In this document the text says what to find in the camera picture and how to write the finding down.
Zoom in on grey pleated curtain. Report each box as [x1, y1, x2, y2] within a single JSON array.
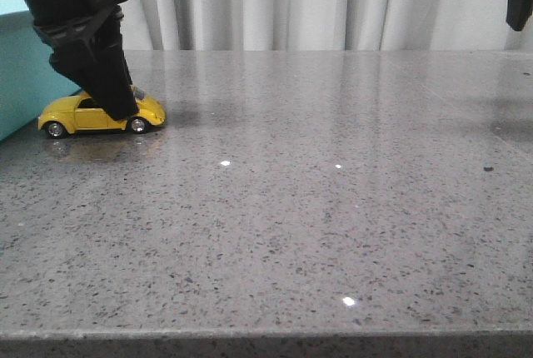
[[122, 0, 532, 52]]

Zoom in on yellow toy beetle car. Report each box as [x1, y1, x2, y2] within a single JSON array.
[[37, 86, 166, 139]]

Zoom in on light blue storage box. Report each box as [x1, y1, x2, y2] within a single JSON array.
[[1, 0, 80, 139]]

